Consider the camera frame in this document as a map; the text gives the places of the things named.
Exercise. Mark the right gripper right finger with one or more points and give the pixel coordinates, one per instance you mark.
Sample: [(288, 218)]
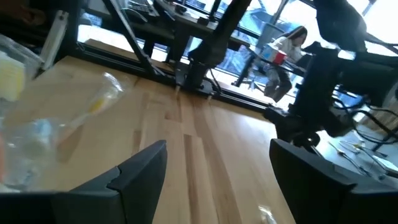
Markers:
[(326, 202)]

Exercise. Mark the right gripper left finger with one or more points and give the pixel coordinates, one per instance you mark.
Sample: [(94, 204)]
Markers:
[(93, 208)]

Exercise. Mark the yellow green toothbrush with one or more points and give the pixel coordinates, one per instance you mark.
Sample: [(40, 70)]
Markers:
[(97, 105)]

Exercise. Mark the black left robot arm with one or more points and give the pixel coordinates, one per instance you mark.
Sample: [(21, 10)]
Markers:
[(214, 46)]

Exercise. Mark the red and blue cup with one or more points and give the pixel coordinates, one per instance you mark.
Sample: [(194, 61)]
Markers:
[(280, 57)]

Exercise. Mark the person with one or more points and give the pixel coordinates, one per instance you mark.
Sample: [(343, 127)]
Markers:
[(289, 46)]

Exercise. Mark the black background desk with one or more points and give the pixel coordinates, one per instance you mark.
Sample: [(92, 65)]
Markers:
[(174, 25)]

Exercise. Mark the black aluminium table frame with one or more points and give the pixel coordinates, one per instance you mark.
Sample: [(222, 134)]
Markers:
[(124, 63)]

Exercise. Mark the silver metal bracket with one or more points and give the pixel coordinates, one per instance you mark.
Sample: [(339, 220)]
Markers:
[(56, 37)]

